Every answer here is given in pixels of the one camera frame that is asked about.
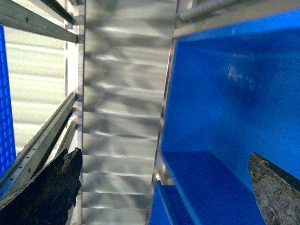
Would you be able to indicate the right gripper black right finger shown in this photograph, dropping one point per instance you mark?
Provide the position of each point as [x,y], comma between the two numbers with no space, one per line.
[277,193]

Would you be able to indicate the blue bin beside upright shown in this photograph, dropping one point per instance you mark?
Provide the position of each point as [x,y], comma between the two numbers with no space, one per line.
[232,91]

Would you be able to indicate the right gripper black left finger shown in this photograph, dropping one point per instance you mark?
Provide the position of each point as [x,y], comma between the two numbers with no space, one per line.
[48,196]

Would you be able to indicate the steel rack upright panel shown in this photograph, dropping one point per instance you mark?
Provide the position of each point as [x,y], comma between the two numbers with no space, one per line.
[126,58]

